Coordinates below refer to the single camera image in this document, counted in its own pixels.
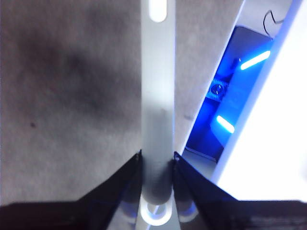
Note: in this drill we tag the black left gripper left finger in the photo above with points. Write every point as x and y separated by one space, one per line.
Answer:
84 215

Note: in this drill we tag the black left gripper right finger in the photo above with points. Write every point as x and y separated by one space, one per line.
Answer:
227 215

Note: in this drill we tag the small front camera lens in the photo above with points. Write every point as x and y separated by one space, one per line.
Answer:
217 89

